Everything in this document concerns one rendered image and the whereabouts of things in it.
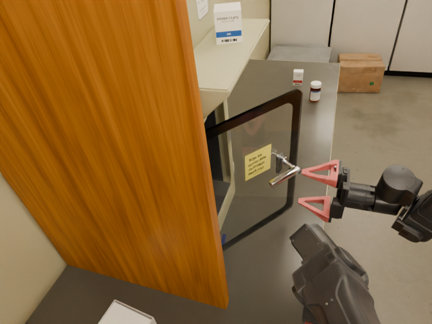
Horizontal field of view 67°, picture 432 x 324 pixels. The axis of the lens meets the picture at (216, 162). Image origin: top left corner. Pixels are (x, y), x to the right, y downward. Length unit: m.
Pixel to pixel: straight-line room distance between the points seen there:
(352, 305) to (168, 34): 0.35
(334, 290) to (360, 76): 3.21
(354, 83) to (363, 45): 0.44
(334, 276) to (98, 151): 0.41
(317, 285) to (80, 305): 0.72
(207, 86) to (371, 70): 3.07
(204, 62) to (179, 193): 0.23
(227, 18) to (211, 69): 0.12
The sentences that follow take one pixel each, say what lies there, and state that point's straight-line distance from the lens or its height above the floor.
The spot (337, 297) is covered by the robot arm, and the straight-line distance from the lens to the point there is 0.39.
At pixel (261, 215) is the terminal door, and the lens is 0.91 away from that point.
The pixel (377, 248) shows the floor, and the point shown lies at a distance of 2.23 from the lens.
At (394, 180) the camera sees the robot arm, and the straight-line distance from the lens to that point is 0.71.
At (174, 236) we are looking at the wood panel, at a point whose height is 1.21.
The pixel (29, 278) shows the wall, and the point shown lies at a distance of 1.05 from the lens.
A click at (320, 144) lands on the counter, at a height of 0.94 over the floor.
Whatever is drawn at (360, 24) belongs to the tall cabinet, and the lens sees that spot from 3.73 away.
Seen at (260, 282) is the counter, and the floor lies 0.94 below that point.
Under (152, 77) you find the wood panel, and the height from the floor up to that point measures 1.57.
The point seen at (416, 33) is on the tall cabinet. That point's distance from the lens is 3.82.
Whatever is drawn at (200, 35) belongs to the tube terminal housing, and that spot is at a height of 1.52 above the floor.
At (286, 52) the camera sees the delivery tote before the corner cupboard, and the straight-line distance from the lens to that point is 3.64.
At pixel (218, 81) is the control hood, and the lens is 0.53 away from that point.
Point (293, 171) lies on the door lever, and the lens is 0.80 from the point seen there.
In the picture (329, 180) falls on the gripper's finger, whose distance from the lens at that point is 0.71.
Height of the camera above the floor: 1.75
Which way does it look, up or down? 41 degrees down
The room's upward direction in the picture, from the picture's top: 7 degrees counter-clockwise
